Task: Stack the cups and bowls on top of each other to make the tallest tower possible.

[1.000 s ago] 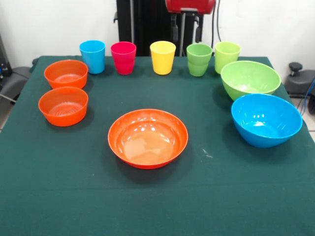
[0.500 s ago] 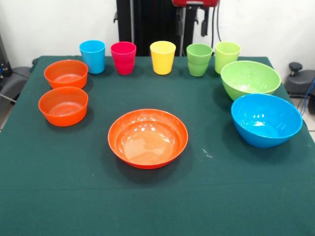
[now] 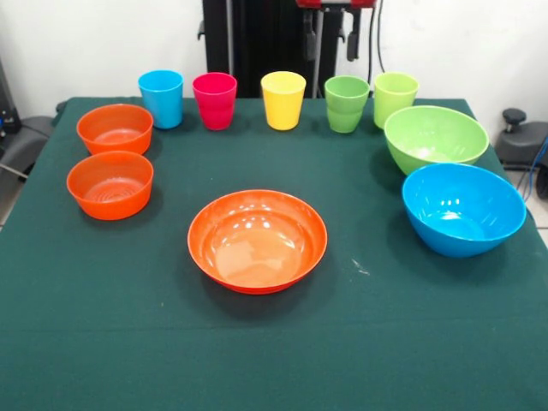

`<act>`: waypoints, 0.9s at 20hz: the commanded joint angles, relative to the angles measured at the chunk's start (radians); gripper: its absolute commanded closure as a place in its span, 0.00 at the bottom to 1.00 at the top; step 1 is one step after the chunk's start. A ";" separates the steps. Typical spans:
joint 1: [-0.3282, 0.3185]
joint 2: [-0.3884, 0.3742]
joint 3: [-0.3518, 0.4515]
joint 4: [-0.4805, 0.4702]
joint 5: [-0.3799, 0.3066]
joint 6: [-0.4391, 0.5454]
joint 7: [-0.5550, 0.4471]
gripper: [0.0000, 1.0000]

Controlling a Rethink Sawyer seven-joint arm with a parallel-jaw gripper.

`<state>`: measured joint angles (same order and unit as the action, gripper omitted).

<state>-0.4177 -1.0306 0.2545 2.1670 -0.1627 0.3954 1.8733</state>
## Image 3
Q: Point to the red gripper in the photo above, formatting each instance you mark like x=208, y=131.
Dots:
x=308, y=3

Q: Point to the large orange bowl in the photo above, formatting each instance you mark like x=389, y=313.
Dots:
x=257, y=248

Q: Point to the yellow cup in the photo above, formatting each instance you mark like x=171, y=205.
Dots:
x=282, y=103

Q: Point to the lime green cup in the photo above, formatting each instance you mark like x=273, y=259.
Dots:
x=391, y=100

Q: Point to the pink cup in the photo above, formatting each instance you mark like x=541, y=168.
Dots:
x=215, y=103

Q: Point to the lime green bowl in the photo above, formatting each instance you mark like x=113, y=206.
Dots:
x=432, y=137

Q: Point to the blue cup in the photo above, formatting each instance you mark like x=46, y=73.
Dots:
x=162, y=103

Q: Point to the blue bowl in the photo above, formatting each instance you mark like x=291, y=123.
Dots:
x=462, y=210

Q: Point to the grey stand base with knob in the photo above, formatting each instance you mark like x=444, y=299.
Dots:
x=522, y=145

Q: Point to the small orange bowl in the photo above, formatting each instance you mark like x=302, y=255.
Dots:
x=111, y=184
x=115, y=124

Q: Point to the dark green tablecloth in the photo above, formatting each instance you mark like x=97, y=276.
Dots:
x=274, y=342

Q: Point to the black equipment box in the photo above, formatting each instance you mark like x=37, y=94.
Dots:
x=8, y=111

